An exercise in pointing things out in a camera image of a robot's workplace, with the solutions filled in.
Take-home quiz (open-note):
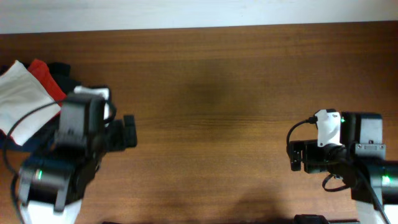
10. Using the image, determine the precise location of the black cable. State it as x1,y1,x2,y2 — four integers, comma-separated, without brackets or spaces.
2,99,118,224
285,117,392,224

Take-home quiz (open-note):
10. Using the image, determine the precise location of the left black cable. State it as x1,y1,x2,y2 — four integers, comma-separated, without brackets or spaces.
2,99,118,224

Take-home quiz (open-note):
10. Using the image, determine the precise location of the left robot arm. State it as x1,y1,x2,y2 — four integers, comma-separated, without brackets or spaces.
17,93,137,223

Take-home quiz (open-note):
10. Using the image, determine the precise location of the right black cable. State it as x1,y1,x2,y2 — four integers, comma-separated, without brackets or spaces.
285,117,392,224

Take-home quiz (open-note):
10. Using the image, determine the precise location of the white t-shirt with robot print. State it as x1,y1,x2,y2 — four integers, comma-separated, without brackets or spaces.
1,60,60,146

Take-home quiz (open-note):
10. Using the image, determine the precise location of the dark navy folded garment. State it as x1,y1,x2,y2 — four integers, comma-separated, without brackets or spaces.
1,63,81,152

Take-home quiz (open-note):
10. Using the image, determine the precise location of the red folded printed t-shirt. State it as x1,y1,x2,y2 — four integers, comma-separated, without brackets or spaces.
27,59,67,106

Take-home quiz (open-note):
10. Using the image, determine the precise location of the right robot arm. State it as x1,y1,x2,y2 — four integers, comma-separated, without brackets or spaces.
286,109,397,223

